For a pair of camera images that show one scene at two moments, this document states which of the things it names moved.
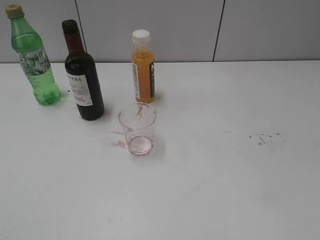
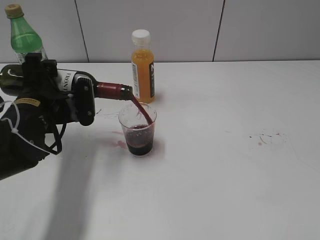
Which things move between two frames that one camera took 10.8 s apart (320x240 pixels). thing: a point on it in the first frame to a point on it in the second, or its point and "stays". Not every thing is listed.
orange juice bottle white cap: [143, 66] stays
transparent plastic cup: [138, 119] stays
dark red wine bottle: [81, 75] to [79, 88]
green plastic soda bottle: [33, 57] stays
